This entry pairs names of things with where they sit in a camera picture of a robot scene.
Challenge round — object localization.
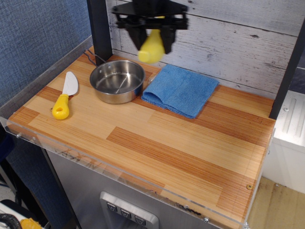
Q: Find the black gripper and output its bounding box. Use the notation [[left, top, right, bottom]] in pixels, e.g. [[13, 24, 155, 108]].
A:
[[112, 0, 188, 54]]

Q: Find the yellow plastic squeeze bottle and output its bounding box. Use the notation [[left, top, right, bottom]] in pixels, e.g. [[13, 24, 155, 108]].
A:
[[138, 29, 165, 64]]

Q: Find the stainless steel pot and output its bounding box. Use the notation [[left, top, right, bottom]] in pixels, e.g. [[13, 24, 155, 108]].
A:
[[83, 49, 146, 104]]

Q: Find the blue folded cloth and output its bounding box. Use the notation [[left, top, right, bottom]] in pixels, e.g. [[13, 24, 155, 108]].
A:
[[141, 65, 219, 119]]

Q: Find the clear acrylic table guard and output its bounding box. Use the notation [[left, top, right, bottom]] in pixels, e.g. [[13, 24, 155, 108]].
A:
[[1, 117, 264, 229]]

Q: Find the stainless steel cabinet front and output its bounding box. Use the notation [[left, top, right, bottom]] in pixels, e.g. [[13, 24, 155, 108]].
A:
[[47, 151, 214, 229]]

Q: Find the silver button control panel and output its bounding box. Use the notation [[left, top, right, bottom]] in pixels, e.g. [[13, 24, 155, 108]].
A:
[[100, 191, 159, 229]]

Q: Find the white ribbed side appliance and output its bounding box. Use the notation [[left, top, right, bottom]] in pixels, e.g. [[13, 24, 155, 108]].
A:
[[262, 91, 305, 193]]

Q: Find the yellow black object bottom left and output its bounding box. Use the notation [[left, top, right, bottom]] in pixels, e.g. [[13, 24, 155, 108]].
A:
[[0, 213, 43, 229]]

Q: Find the black left vertical post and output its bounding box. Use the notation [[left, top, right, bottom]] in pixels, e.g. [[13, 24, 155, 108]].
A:
[[87, 0, 112, 61]]

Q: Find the black vertical post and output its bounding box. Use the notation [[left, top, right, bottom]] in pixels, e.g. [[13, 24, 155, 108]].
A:
[[269, 22, 305, 120], [87, 0, 112, 61]]

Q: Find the yellow handled toy knife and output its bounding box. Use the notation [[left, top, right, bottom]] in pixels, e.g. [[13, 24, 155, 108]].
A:
[[52, 72, 79, 120]]

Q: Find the black right vertical post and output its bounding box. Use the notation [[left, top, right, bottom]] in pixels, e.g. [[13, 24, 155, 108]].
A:
[[269, 22, 305, 120]]

